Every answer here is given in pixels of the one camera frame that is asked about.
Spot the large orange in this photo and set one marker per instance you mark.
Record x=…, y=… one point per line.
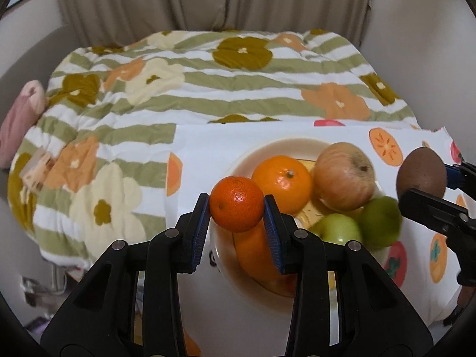
x=282, y=184

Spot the pink plush toy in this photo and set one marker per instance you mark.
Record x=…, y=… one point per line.
x=18, y=126

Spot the red-yellow apple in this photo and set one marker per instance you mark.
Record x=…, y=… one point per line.
x=344, y=176

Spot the green striped floral blanket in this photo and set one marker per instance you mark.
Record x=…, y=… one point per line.
x=186, y=93

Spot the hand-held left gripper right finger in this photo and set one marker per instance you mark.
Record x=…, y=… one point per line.
x=273, y=234

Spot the cream bowl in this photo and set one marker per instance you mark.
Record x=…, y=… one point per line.
x=256, y=152

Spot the brown kiwi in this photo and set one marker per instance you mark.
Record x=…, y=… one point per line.
x=420, y=173

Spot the beige padded headboard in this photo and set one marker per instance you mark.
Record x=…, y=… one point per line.
x=37, y=55

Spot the small printed packet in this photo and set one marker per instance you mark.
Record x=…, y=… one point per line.
x=35, y=169

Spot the white fruit print cloth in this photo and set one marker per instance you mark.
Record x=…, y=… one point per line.
x=208, y=145

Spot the beige curtain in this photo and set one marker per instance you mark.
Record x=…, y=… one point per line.
x=186, y=0

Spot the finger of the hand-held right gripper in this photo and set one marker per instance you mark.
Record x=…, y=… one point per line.
x=455, y=174
x=427, y=206

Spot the green apple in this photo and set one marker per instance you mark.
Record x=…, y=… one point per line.
x=379, y=221
x=336, y=228

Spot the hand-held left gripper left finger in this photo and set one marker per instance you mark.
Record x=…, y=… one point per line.
x=199, y=230

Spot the small mandarin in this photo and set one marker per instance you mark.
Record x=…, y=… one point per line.
x=236, y=202

